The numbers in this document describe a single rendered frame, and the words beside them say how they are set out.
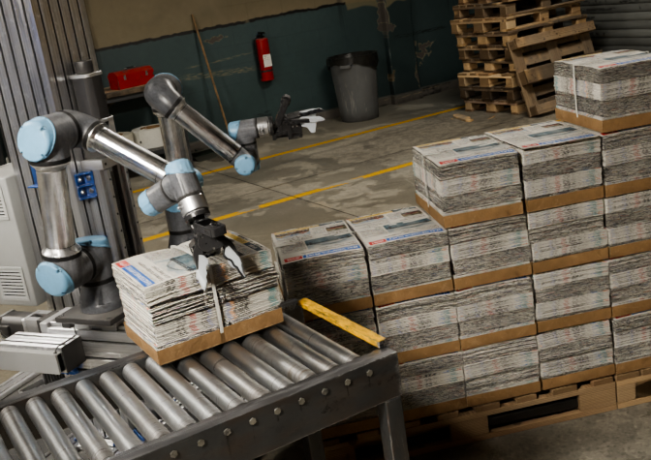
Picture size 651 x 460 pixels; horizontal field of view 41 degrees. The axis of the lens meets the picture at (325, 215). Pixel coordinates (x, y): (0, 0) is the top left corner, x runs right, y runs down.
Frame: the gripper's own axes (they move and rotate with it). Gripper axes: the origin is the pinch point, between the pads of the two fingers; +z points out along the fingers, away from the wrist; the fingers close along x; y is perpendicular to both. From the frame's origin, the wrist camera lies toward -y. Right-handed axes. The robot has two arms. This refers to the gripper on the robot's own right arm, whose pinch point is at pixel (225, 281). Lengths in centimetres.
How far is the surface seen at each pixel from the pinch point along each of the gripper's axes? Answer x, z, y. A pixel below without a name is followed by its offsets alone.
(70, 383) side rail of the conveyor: 41.0, 9.0, 25.9
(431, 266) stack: -87, 11, 41
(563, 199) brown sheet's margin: -133, 6, 18
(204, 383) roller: 13.6, 22.7, 3.1
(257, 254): -13.3, -5.2, 5.2
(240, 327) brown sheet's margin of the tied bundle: -4.8, 11.3, 14.9
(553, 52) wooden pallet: -584, -197, 430
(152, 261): 10.5, -15.0, 20.6
